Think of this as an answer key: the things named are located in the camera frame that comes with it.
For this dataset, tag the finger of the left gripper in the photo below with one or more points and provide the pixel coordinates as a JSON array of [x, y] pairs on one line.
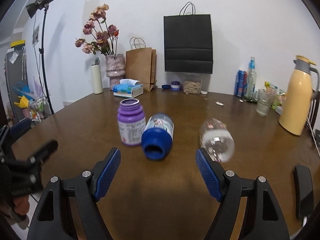
[[40, 156]]

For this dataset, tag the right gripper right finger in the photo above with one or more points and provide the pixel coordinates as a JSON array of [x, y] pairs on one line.
[[263, 217]]

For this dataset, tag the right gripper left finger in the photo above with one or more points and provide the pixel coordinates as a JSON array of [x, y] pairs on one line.
[[53, 219]]

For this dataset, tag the purple plastic jar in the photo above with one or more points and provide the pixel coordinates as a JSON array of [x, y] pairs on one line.
[[131, 121]]

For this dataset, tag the blue plastic jar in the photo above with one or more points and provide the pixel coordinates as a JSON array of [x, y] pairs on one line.
[[157, 137]]

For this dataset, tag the person's hand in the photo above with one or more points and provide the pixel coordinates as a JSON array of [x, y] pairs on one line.
[[21, 205]]

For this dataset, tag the black phone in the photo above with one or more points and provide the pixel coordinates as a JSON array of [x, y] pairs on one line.
[[304, 191]]

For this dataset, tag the cluttered storage rack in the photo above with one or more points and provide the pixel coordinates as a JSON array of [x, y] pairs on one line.
[[34, 104]]

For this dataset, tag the grey refrigerator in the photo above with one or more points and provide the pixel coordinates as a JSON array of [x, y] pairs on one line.
[[15, 75]]

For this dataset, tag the cream thermos bottle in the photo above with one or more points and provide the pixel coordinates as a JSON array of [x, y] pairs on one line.
[[96, 74]]

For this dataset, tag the blue tissue box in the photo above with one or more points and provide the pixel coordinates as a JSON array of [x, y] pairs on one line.
[[128, 88]]

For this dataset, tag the empty drinking glass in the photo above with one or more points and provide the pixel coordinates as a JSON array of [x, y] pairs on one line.
[[264, 101]]

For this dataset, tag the pink ceramic vase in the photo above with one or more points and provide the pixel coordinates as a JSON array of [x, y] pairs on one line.
[[115, 69]]

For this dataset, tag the snack packets pile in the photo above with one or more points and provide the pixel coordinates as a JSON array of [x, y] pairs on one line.
[[279, 96]]

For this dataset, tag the clear glass bottle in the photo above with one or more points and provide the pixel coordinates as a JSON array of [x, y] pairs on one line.
[[251, 79]]

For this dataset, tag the blue drink can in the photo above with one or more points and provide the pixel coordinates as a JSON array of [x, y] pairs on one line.
[[240, 83]]

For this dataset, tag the dried pink flowers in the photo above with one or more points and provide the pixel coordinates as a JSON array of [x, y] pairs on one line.
[[104, 36]]

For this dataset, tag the yellow thermos jug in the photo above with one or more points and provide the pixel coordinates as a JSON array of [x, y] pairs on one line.
[[299, 95]]

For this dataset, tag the brown paper bag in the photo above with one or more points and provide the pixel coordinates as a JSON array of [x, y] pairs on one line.
[[141, 63]]

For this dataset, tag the clear container of seeds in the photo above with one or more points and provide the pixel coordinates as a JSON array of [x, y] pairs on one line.
[[192, 83]]

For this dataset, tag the studio light on stand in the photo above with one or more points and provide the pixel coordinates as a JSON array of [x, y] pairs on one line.
[[32, 8]]

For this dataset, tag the small purple white jar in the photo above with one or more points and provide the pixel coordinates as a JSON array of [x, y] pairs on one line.
[[175, 86]]

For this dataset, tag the black paper bag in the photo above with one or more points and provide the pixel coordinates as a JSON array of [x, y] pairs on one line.
[[188, 42]]

